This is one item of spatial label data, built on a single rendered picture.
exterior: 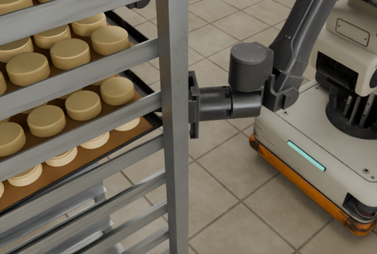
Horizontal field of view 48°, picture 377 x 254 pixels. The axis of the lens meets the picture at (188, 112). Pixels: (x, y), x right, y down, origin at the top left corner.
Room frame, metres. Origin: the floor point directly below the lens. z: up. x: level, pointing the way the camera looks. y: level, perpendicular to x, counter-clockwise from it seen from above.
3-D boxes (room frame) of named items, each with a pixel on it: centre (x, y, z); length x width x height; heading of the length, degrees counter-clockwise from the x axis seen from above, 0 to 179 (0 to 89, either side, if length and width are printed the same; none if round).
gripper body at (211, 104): (0.54, -0.03, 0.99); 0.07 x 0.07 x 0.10; 8
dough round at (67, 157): (0.44, 0.19, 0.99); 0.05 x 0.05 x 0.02
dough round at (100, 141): (0.47, 0.15, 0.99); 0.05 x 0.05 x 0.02
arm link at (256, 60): (0.57, -0.12, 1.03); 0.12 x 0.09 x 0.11; 128
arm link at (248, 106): (0.55, -0.09, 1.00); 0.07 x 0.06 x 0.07; 98
